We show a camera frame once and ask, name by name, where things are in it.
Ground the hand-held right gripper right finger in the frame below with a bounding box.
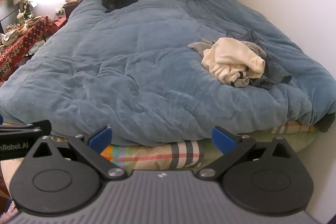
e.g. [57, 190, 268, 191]
[198, 126, 301, 180]

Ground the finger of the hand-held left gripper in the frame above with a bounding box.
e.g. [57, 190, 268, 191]
[0, 120, 52, 136]

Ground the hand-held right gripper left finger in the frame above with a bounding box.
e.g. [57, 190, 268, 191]
[26, 126, 126, 180]

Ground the cream knit sweater vest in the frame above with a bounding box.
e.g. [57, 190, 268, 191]
[202, 37, 266, 84]

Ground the green mattress cover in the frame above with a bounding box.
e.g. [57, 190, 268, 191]
[199, 130, 319, 159]

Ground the plaid bed sheet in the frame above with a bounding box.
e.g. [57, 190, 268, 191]
[50, 120, 315, 170]

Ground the blue fleece blanket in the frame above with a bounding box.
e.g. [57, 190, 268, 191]
[0, 0, 336, 146]

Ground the blue denim garment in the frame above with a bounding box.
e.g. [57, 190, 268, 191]
[227, 29, 292, 90]

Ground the red patterned tablecloth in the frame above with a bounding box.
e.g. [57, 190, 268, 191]
[0, 16, 66, 82]

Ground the dark green cloth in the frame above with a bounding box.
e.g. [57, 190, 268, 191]
[318, 114, 336, 133]

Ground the green drink cup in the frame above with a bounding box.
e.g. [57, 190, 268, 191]
[16, 10, 25, 28]

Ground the dark wooden nightstand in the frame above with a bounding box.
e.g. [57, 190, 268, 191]
[63, 1, 82, 21]

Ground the black garment on bed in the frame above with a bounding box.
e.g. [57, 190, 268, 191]
[101, 0, 138, 14]

